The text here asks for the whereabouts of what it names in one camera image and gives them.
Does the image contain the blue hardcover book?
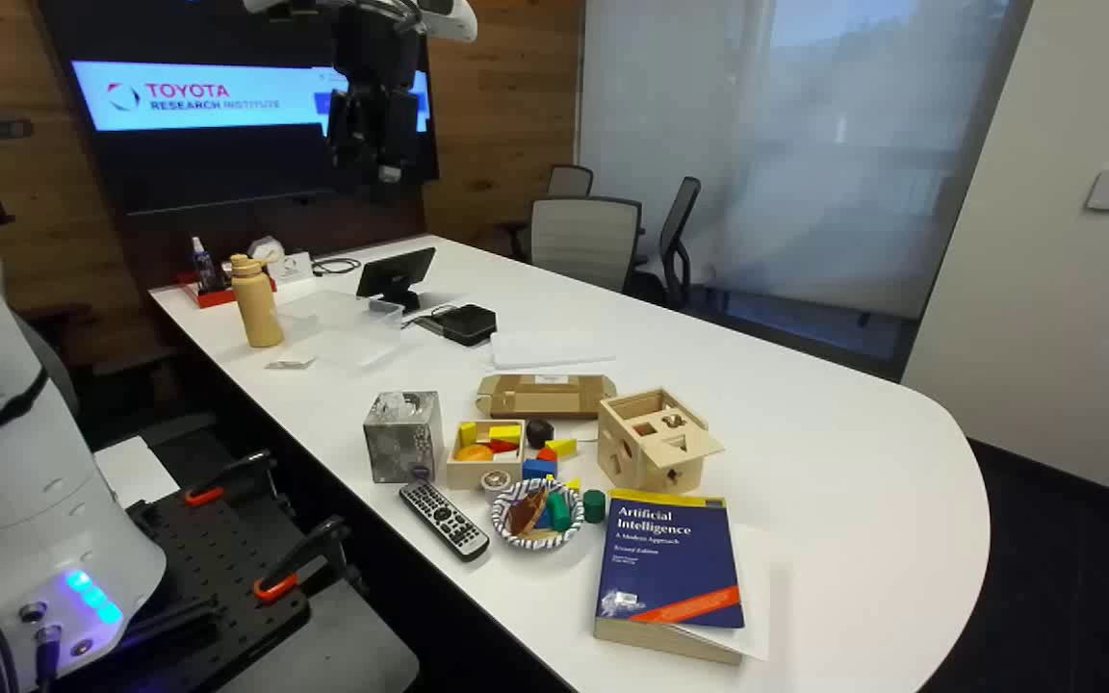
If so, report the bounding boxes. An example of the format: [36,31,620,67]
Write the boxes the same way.
[589,486,774,669]

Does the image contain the small black tablet screen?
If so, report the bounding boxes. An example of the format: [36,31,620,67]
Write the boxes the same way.
[353,242,437,320]

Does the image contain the small spray bottle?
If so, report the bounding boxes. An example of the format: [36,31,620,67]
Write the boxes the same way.
[187,233,218,292]

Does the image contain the grey looped cable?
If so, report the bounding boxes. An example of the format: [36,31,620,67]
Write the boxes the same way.
[308,252,365,282]

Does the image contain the red tray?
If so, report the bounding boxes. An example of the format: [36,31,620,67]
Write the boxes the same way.
[182,275,246,312]

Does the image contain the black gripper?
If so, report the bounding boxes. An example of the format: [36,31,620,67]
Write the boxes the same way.
[323,10,435,193]

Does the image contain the grey office chair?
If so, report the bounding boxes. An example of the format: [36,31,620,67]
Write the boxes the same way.
[541,162,598,206]
[526,193,645,292]

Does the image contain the white small objects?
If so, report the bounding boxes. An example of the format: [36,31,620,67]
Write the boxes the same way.
[241,237,319,288]

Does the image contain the flat brown cardboard box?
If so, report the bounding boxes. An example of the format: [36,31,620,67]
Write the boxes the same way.
[475,370,620,423]

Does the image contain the tan bottle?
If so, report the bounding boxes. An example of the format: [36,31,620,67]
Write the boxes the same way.
[222,252,290,354]

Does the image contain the black remote control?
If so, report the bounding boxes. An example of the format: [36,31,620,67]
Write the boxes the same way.
[395,477,491,565]

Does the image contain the wooden tray of blocks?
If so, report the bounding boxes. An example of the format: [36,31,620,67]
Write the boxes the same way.
[437,418,584,492]

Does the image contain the wooden shape sorter box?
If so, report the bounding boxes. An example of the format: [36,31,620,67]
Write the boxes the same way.
[591,386,725,499]

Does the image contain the orange black clamp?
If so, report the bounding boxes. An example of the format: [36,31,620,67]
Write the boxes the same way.
[249,515,353,609]
[182,448,277,511]

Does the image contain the patterned bowl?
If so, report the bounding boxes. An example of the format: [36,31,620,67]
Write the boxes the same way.
[489,473,589,559]

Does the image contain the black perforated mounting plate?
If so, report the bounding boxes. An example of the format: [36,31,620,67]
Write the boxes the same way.
[125,456,365,693]

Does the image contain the wall television screen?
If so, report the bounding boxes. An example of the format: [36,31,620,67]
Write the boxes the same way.
[38,0,444,223]

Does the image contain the grey patterned tissue box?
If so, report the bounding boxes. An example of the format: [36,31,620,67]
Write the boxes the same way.
[362,391,445,490]

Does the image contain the black box device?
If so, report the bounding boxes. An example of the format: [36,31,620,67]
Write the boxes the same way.
[431,302,499,346]

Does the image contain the clear plastic sheet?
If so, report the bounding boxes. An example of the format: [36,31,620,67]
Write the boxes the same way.
[279,282,413,373]

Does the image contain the black office chair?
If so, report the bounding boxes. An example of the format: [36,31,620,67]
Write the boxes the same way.
[629,174,706,312]

